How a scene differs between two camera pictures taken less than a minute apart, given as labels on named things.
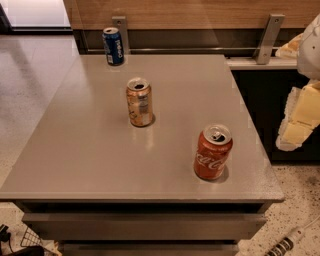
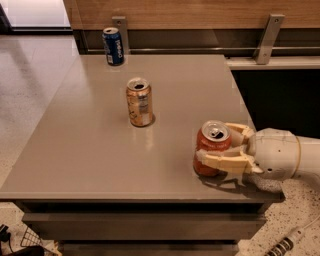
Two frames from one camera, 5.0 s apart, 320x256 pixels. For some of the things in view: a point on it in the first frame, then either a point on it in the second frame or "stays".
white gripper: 310,50 to 275,151
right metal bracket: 268,39 stays
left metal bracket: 120,22 stays
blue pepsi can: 113,46 stays
